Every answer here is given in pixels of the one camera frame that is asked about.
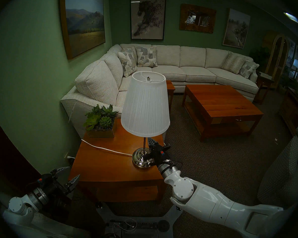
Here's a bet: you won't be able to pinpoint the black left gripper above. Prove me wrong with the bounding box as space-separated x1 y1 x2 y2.
37 166 80 199

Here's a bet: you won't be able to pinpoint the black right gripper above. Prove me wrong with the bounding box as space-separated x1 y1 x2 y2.
142 138 173 166

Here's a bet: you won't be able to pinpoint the chrome table lamp pleated shade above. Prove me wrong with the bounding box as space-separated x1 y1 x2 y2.
120 71 170 169

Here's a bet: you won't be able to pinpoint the wooden side table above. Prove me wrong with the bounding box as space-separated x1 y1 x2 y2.
68 117 168 203

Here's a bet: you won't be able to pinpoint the succulent plants in glass planter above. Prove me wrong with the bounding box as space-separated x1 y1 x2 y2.
83 104 119 138

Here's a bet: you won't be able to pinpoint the small wooden end table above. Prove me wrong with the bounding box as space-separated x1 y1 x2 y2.
166 80 176 114

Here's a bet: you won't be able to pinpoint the beige sectional sofa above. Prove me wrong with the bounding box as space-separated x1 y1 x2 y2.
60 43 260 139

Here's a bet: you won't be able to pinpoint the large wooden coffee table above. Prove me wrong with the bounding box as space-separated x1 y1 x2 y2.
182 84 264 142

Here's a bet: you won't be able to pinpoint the patterned grey throw pillow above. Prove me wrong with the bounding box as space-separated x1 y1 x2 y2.
238 59 260 79
136 46 158 67
117 49 137 77

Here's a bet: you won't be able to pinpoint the striped beige throw pillow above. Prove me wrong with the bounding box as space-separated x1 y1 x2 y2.
221 52 246 75
122 45 139 65

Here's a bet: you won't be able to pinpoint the framed dotted horse artwork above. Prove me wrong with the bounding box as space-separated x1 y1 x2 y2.
130 0 167 40

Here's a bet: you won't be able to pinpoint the dark small side table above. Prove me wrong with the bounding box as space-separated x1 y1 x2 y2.
253 71 275 105

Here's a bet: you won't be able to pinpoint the green dotted armchair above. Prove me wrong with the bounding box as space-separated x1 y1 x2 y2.
257 123 298 210

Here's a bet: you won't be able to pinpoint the rustic wood framed mirror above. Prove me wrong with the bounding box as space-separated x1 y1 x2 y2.
179 3 217 34

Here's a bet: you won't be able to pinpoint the framed mountain landscape painting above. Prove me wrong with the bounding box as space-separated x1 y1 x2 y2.
59 0 106 60

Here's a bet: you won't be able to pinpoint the dark potted floor plant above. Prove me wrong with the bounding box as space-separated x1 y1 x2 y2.
250 47 271 72

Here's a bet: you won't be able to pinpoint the wooden console cabinet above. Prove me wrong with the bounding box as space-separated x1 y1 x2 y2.
278 88 298 136

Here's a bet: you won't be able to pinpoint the framed tree landscape painting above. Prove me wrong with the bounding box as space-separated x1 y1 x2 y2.
222 8 251 49

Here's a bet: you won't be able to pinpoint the arched wooden cabinet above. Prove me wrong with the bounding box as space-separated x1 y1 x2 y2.
262 30 290 89

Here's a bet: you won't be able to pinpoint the fluorescent ceiling light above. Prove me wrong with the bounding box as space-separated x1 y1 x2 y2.
283 12 298 24

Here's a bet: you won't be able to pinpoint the white lamp power cord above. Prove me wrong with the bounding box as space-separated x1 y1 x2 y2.
81 139 133 156

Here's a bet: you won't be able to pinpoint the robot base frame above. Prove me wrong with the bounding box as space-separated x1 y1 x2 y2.
96 202 183 238

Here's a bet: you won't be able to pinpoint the white cable on base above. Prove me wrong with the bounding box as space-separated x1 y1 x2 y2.
119 218 137 232

